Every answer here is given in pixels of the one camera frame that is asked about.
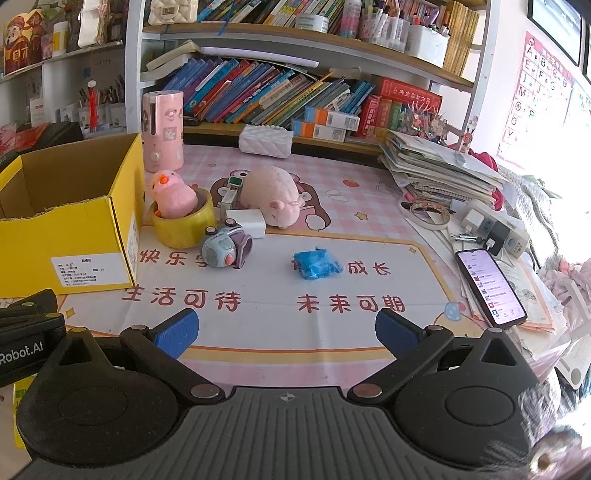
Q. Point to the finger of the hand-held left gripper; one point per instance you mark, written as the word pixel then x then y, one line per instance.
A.
pixel 37 307

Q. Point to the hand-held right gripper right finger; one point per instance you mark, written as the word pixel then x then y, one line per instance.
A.
pixel 397 334

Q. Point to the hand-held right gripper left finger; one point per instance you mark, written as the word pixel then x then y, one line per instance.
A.
pixel 178 334

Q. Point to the yellow cardboard box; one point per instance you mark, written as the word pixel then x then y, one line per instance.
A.
pixel 69 230

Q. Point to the pink chick plush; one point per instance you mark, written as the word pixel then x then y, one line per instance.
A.
pixel 171 196

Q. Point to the small white carton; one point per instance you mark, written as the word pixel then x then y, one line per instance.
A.
pixel 228 201

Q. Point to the pink pig plush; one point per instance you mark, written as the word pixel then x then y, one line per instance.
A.
pixel 270 189

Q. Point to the yellow tape roll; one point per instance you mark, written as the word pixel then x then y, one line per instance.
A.
pixel 184 235

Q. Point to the black smartphone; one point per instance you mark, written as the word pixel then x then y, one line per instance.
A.
pixel 489 286

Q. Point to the blue crumpled plastic bag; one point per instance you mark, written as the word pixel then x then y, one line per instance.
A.
pixel 317 265

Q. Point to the white charger block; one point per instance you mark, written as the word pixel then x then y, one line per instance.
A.
pixel 249 224

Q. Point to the loose paper sheets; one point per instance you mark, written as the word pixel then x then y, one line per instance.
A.
pixel 531 295

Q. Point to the white plug adapter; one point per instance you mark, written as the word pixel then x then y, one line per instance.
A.
pixel 473 217

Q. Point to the white power strip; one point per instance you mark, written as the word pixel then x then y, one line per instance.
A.
pixel 515 240

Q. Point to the stack of papers and notebooks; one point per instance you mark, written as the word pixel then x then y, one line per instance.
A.
pixel 434 170

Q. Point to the red paper sheets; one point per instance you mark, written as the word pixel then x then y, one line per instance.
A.
pixel 23 138

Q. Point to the pink fluffy cloth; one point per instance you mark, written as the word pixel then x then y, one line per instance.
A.
pixel 561 281

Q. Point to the black printer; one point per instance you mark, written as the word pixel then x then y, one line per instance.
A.
pixel 60 134

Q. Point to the grey knit blanket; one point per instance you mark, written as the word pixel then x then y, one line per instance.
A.
pixel 535 203

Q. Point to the pink cartoon cylinder container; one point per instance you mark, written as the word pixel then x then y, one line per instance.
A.
pixel 166 138

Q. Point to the cluster of pen cups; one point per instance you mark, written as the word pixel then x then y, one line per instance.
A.
pixel 104 115

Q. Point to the small deer figure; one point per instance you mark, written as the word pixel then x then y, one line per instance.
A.
pixel 464 141

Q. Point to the red tassel ornament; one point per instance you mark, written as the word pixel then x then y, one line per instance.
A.
pixel 93 106

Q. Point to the white quilted purse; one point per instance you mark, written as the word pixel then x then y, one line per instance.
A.
pixel 265 143

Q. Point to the glittery multicolour ornament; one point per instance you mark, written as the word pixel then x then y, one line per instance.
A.
pixel 422 122

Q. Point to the orange and blue carton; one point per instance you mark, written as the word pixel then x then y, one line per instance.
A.
pixel 318 131
pixel 332 119

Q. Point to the green thick book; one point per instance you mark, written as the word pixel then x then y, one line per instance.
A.
pixel 396 115

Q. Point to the red thick book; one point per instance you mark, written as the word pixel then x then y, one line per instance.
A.
pixel 369 115

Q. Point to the red boxed dictionary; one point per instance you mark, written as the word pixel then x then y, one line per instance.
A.
pixel 411 94

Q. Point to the row of leaning colourful books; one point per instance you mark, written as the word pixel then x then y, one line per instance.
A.
pixel 258 92

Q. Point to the fortune god printed box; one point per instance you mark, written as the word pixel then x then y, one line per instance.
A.
pixel 23 46

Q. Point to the white bottle yellow label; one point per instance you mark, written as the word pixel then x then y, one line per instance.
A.
pixel 60 41

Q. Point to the beige lying books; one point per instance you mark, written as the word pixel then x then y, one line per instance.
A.
pixel 171 57

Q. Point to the white bookshelf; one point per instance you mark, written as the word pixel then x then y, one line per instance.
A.
pixel 134 46

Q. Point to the white cloth bag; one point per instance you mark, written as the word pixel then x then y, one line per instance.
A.
pixel 92 25

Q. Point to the white pen holder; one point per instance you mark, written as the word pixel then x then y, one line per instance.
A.
pixel 427 46

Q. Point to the white rolled paper tube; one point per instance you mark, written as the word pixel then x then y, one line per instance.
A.
pixel 258 54

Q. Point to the row of thin yellow books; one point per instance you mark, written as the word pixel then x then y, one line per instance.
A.
pixel 461 37

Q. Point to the clear pen organizer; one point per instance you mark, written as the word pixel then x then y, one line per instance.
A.
pixel 383 30

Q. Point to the pink spray bottle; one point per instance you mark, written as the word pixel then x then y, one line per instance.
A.
pixel 352 21

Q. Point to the cream quilted handbag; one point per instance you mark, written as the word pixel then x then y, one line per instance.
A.
pixel 173 11

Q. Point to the row of upright books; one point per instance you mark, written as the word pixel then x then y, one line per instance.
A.
pixel 277 9

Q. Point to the grey toy camera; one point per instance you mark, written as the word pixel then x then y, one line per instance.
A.
pixel 221 251

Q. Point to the alphabet wall poster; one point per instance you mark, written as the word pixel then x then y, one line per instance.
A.
pixel 535 92

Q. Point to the dark wall screen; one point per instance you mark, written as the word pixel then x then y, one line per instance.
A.
pixel 554 23

